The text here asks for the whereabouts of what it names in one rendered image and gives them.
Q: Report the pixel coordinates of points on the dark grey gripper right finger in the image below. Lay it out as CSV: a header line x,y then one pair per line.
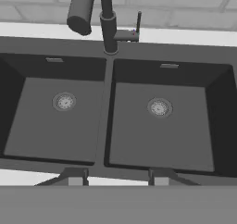
x,y
160,178

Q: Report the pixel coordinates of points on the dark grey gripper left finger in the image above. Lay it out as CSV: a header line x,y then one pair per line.
x,y
75,178

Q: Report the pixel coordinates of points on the dark grey double sink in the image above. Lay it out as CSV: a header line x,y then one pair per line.
x,y
123,122

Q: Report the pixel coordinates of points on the dark grey sink faucet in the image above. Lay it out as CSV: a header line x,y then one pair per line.
x,y
106,21

